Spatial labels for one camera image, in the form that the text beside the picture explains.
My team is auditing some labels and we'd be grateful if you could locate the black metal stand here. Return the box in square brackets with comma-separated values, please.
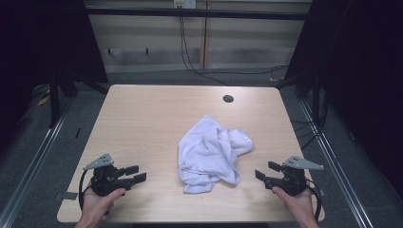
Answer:
[275, 69, 321, 123]
[47, 70, 108, 128]

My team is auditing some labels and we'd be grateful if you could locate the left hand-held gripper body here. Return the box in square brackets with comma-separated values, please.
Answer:
[83, 153, 134, 197]

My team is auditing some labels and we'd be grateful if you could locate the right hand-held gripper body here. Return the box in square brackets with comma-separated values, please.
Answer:
[263, 155, 325, 197]

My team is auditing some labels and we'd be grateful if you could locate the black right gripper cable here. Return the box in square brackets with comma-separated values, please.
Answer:
[304, 178, 323, 222]

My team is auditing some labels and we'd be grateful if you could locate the white wall socket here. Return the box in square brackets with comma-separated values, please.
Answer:
[173, 0, 198, 10]

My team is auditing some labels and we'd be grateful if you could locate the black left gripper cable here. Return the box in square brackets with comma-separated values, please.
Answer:
[78, 169, 96, 212]

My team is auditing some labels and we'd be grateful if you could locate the long black wall cable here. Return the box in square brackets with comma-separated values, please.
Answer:
[179, 8, 230, 86]

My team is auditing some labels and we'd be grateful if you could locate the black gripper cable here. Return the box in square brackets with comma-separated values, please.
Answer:
[78, 169, 96, 212]
[304, 178, 323, 222]

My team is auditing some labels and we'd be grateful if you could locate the person's left hand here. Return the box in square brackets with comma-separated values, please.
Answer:
[83, 186, 126, 222]

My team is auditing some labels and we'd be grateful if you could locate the black horizontal frame bar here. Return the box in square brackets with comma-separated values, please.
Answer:
[85, 8, 310, 22]

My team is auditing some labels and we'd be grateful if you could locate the bundle of black floor cables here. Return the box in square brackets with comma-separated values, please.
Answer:
[291, 88, 330, 150]

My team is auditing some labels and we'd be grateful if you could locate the person's right hand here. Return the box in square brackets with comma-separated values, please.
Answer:
[271, 185, 317, 222]

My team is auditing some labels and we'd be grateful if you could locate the dark curtain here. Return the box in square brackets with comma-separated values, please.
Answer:
[284, 0, 403, 199]
[0, 0, 109, 153]

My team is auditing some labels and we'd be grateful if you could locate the metal floor rail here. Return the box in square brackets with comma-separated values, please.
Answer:
[298, 99, 375, 228]
[0, 98, 76, 228]

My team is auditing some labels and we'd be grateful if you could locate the white printed towel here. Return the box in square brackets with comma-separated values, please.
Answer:
[178, 114, 254, 195]

